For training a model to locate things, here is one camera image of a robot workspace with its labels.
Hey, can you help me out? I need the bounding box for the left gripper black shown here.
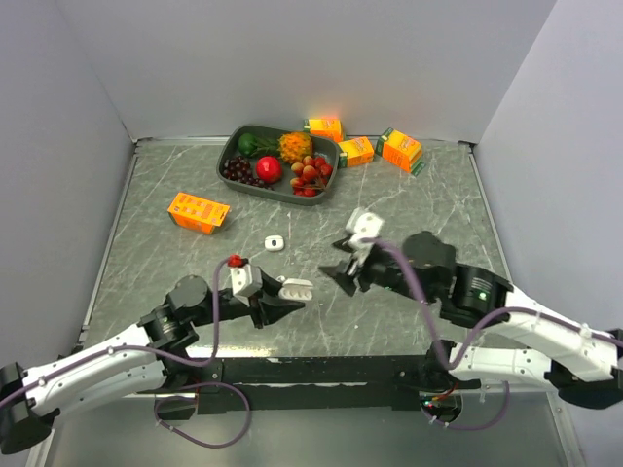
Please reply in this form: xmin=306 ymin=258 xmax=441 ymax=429
xmin=190 ymin=268 xmax=305 ymax=327

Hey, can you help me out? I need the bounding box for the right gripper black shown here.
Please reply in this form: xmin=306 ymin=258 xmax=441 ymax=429
xmin=318 ymin=233 xmax=436 ymax=304

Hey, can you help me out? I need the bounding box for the white gold-rimmed charging case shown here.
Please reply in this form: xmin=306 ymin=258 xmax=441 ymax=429
xmin=264 ymin=235 xmax=285 ymax=252

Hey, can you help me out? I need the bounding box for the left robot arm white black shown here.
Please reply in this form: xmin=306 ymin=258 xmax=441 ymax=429
xmin=1 ymin=265 xmax=313 ymax=455

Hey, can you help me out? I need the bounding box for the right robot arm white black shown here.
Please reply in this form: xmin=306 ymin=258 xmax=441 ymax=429
xmin=320 ymin=232 xmax=622 ymax=410

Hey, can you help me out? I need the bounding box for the red lychee bunch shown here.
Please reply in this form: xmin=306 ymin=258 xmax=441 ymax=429
xmin=290 ymin=156 xmax=334 ymax=198

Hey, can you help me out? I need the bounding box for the dark grey fruit tray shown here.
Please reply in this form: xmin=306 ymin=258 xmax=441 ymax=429
xmin=217 ymin=125 xmax=340 ymax=206

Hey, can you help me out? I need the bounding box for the orange box middle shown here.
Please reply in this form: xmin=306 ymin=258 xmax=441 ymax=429
xmin=338 ymin=136 xmax=375 ymax=168

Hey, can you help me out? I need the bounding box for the orange box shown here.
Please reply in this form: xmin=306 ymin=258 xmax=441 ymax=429
xmin=338 ymin=136 xmax=375 ymax=168
xmin=303 ymin=119 xmax=345 ymax=143
xmin=375 ymin=127 xmax=423 ymax=176
xmin=167 ymin=192 xmax=230 ymax=234

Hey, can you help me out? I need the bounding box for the red pomegranate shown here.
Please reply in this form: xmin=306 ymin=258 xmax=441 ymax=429
xmin=255 ymin=156 xmax=283 ymax=185

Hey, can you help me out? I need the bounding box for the orange spiky fruit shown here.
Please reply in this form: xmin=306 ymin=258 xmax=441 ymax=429
xmin=277 ymin=132 xmax=313 ymax=164

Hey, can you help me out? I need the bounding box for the orange box front left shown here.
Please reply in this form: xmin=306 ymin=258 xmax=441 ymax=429
xmin=167 ymin=192 xmax=230 ymax=234

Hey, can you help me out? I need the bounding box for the orange box right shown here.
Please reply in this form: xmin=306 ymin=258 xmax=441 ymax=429
xmin=375 ymin=127 xmax=423 ymax=176

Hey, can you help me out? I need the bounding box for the orange box back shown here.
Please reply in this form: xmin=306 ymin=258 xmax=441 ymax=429
xmin=303 ymin=119 xmax=345 ymax=143

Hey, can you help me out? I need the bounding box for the dark grape bunch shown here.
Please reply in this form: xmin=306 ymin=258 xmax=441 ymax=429
xmin=221 ymin=157 xmax=271 ymax=190

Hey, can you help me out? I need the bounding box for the green herb sprig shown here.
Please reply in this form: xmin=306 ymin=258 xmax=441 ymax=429
xmin=252 ymin=137 xmax=280 ymax=156

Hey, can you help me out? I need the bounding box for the green fruit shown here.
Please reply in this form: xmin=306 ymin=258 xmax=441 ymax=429
xmin=238 ymin=133 xmax=259 ymax=158

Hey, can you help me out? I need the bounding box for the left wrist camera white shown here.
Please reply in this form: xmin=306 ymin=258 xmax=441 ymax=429
xmin=227 ymin=255 xmax=262 ymax=300

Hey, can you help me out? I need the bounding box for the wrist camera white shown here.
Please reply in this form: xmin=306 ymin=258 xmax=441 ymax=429
xmin=346 ymin=207 xmax=385 ymax=267
xmin=227 ymin=255 xmax=262 ymax=300

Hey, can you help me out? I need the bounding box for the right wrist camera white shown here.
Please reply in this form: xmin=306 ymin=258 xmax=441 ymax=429
xmin=346 ymin=207 xmax=385 ymax=267

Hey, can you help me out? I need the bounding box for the aluminium frame left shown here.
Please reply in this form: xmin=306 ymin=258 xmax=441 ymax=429
xmin=25 ymin=141 xmax=140 ymax=467

